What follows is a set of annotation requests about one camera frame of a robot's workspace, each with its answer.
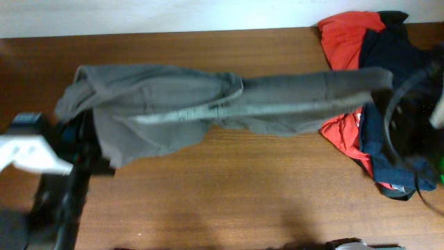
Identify grey cargo shorts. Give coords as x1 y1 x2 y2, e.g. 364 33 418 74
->
55 65 393 168

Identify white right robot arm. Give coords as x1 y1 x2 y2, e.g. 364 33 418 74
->
382 42 443 217

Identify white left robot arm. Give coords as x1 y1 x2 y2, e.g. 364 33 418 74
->
1 110 115 250

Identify red t-shirt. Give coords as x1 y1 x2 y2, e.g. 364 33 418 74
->
318 11 386 176

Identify navy blue garment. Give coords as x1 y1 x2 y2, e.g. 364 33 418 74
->
359 11 443 191

